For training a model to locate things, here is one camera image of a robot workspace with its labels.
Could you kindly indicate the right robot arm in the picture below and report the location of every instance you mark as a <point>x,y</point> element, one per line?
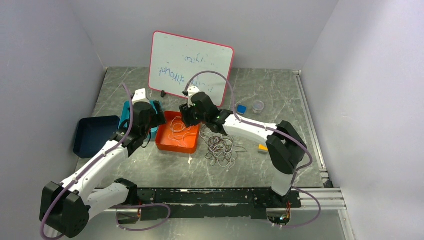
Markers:
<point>285,147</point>

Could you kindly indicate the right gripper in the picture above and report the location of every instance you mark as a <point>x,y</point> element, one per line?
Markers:
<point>186,112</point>

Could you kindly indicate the clear plastic cup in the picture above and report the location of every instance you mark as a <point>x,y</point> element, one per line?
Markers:
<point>258,106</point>

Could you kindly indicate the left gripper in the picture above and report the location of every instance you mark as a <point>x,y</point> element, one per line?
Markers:
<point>158,118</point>

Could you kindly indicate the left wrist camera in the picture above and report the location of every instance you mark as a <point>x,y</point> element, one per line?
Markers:
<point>140,96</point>

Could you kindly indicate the orange small block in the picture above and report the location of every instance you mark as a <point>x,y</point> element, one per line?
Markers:
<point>263,149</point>

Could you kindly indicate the orange tray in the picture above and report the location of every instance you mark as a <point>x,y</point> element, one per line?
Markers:
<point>174,136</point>

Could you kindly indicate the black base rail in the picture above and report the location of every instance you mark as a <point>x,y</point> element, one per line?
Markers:
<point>197,203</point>

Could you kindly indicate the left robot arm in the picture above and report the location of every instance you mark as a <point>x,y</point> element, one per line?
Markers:
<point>67,207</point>

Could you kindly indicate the pink framed whiteboard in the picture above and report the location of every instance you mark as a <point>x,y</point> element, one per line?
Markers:
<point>177,60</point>

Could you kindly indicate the blue small block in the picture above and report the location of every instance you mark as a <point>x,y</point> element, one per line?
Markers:
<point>241,109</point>

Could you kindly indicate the light blue tray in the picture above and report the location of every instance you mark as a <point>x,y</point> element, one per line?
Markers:
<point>125,117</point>

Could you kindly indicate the dark blue tray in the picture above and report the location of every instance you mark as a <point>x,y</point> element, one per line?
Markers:
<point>92,133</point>

